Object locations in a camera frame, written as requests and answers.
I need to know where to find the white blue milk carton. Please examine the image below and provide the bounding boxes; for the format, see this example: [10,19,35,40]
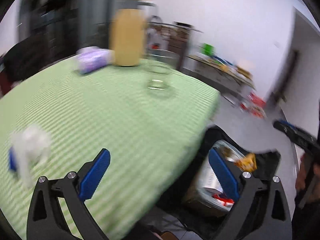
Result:
[190,156,223,198]

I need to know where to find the black trash bin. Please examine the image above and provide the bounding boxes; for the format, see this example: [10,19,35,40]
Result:
[157,126,292,239]

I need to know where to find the person's right hand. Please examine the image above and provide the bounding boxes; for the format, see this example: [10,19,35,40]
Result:
[295,153,320,203]

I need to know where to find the yellow snack bag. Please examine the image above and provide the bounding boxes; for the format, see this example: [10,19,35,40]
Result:
[234,153,257,172]

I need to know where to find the white plastic bag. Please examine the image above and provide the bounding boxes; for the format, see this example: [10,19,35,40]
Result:
[9,125,51,188]

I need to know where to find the red boxes on floor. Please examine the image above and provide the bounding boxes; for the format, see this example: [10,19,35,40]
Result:
[240,92,266,119]

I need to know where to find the green checkered tablecloth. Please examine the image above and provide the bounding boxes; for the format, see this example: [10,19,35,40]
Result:
[1,58,220,239]

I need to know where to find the cluttered side table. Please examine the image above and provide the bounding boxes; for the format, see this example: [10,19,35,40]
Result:
[184,43,256,106]

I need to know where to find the purple tissue pack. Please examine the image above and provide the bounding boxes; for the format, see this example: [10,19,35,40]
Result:
[75,46,114,75]

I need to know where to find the clear drinking glass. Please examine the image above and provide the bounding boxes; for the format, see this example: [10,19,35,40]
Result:
[146,49,179,99]

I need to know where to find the brown cabinet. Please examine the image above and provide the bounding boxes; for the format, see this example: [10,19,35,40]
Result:
[168,22,193,70]

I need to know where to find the folding drying rack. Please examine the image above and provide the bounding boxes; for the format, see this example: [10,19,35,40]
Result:
[146,15,202,57]

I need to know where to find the yellow thermos jug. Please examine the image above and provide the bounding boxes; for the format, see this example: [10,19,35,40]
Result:
[110,0,154,67]

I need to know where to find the dark glass sliding door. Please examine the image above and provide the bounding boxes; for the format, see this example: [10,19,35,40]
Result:
[18,0,120,62]

